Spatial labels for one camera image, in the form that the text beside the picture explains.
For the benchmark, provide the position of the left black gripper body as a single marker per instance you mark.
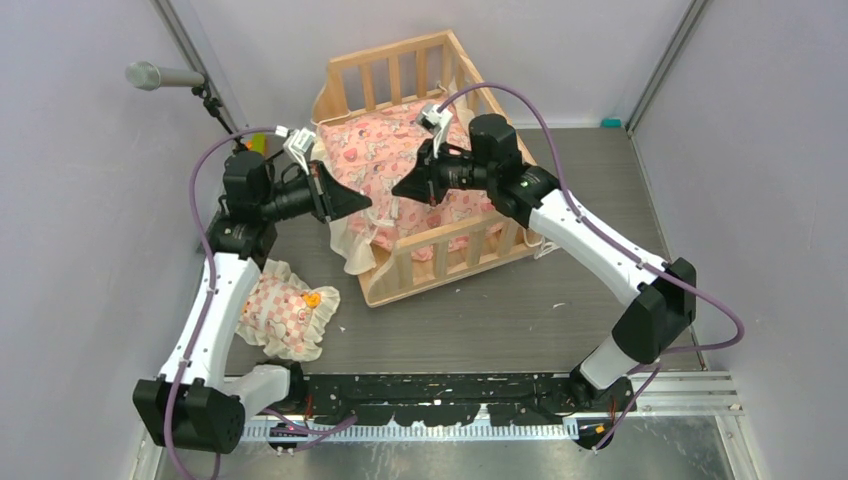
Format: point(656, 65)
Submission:
point(317, 191)

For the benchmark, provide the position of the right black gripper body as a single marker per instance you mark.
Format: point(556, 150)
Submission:
point(439, 168)

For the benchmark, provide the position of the wooden slatted pet bed frame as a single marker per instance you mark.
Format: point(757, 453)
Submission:
point(406, 71)

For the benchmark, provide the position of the pink printed cushion with ties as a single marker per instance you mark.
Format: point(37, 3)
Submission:
point(370, 154)

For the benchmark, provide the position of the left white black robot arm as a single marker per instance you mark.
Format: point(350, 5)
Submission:
point(189, 405)

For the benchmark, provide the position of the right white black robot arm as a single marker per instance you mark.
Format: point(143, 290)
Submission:
point(659, 304)

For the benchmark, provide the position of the orange green toy ball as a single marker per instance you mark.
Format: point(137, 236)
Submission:
point(257, 142)

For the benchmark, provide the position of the small checkered ruffled pillow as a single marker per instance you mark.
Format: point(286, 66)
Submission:
point(285, 317)

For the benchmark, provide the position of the teal small block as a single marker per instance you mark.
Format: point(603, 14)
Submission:
point(614, 123)

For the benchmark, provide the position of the silver microphone on tripod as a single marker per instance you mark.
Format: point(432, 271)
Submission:
point(146, 76)

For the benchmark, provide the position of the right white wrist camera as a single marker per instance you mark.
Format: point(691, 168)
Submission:
point(437, 122)

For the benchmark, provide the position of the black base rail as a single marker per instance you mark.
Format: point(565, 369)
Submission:
point(440, 400)

